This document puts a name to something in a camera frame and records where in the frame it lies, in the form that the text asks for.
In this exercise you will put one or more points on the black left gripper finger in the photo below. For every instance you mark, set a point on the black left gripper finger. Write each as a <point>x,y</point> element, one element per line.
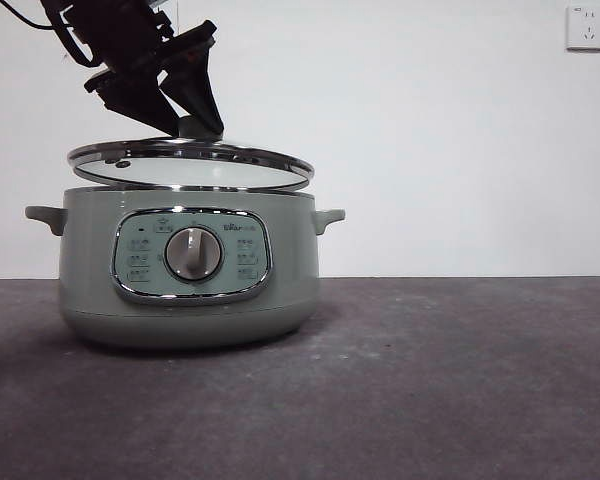
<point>195,80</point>
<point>135,97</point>

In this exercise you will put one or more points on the glass lid with green knob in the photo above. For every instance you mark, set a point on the glass lid with green knob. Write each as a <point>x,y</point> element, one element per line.
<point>190,167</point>

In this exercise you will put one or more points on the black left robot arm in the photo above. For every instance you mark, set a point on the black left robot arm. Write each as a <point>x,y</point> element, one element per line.
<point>115,35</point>

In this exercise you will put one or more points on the pale green electric pot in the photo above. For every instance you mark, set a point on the pale green electric pot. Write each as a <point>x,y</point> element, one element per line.
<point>190,310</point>

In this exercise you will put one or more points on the white wall outlet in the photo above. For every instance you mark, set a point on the white wall outlet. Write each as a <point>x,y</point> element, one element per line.
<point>587,27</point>

